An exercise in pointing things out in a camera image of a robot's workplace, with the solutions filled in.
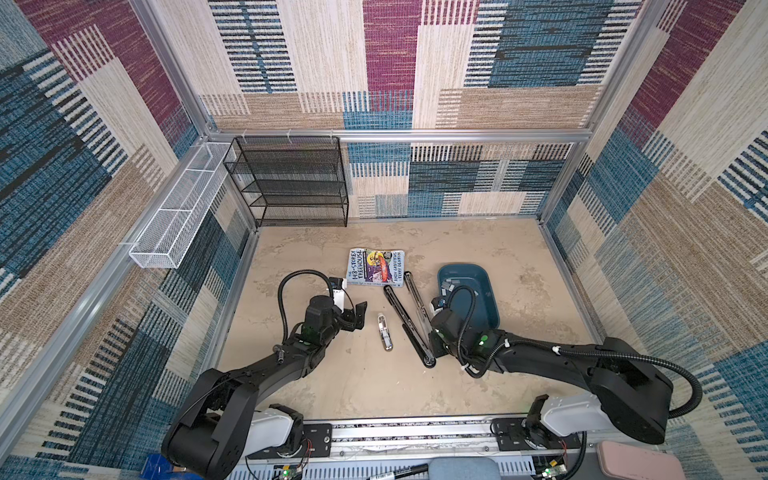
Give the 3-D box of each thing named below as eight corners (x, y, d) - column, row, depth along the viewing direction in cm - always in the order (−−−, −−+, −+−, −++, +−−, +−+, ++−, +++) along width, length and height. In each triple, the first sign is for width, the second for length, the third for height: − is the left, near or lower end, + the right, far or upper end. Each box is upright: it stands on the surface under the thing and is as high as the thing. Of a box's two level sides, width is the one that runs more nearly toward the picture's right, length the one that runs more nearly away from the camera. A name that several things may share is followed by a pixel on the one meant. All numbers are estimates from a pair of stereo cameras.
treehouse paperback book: (346, 287, 103) (345, 281, 100) (350, 255, 112) (349, 248, 109) (406, 287, 103) (406, 281, 100) (404, 254, 112) (405, 248, 109)
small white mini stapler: (385, 352, 89) (385, 344, 84) (377, 323, 95) (376, 314, 90) (394, 349, 89) (394, 341, 85) (384, 321, 95) (384, 312, 91)
